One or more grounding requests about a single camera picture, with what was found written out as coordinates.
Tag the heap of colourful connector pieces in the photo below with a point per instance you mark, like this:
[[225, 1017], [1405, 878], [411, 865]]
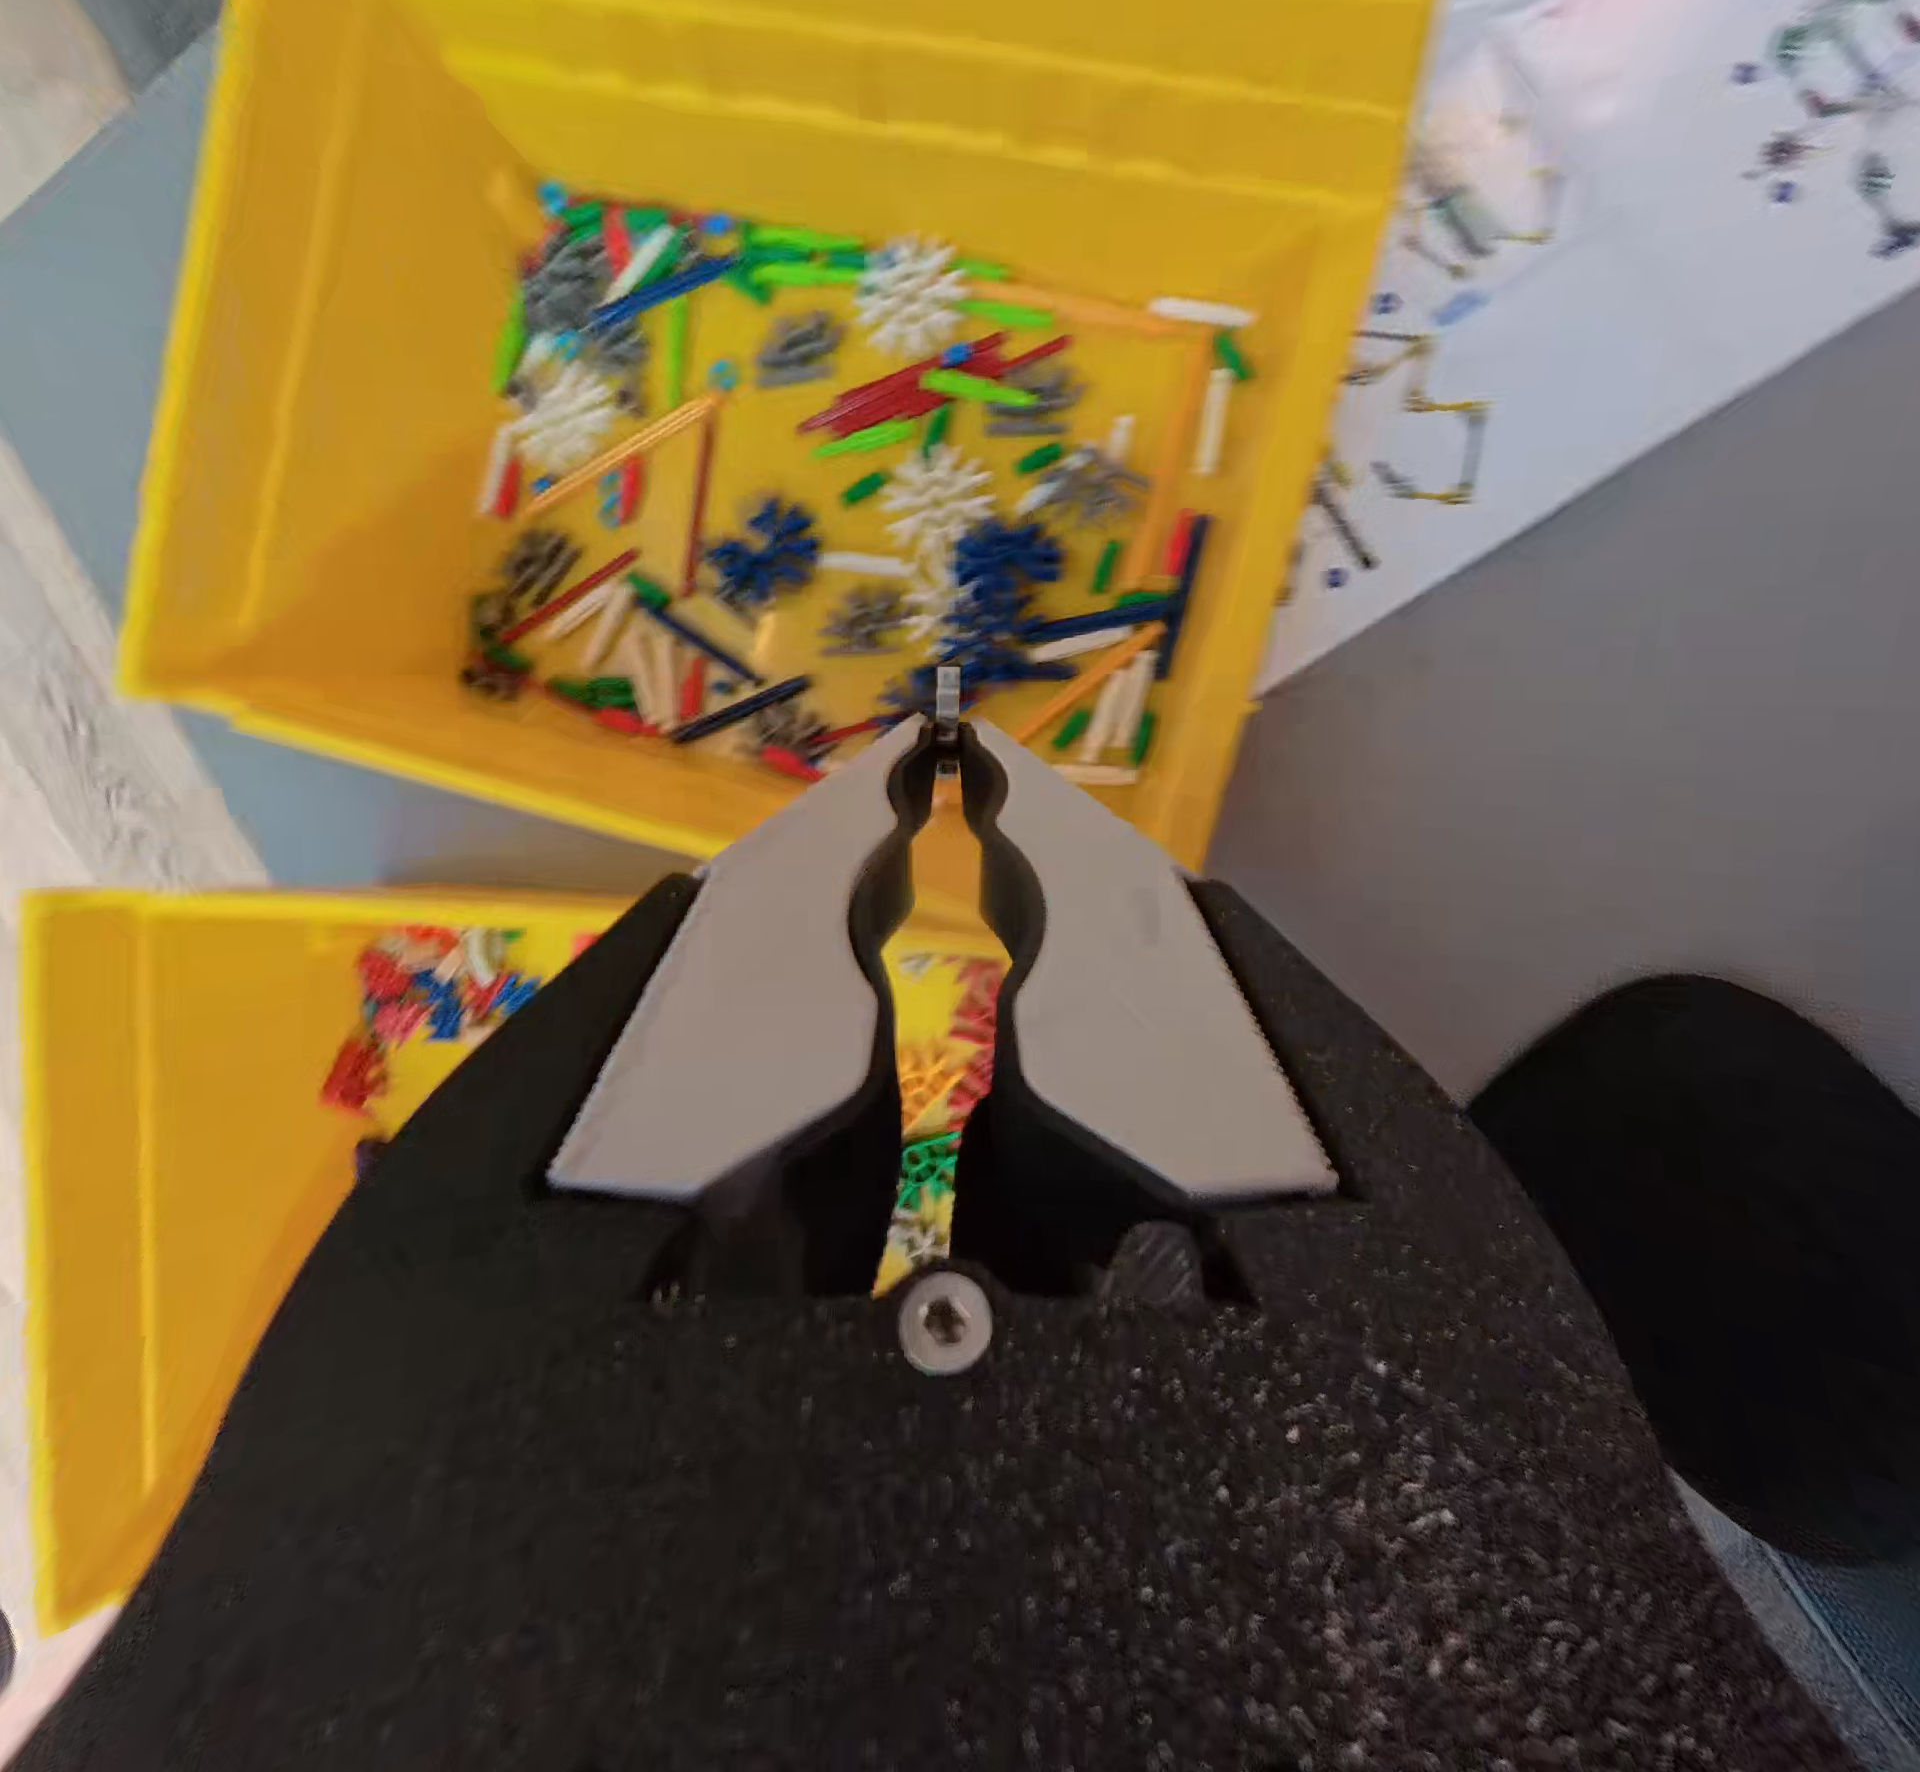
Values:
[[435, 1000]]

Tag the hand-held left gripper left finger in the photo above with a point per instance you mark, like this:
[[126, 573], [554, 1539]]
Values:
[[736, 1037]]

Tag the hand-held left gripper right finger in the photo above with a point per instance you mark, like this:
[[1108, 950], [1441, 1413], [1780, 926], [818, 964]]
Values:
[[1156, 1037]]

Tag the white building instruction sheet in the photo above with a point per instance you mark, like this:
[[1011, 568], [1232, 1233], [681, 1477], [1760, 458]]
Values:
[[1618, 19]]

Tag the grey snowflake connector piece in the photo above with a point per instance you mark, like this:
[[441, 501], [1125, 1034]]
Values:
[[946, 710]]

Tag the yellow connector parts bin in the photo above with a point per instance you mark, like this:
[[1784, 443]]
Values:
[[163, 1202]]

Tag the yellow rod parts bin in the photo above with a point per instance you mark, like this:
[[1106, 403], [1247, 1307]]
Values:
[[377, 378]]

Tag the heap of colourful small rods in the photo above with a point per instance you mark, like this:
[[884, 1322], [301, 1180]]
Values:
[[780, 550]]

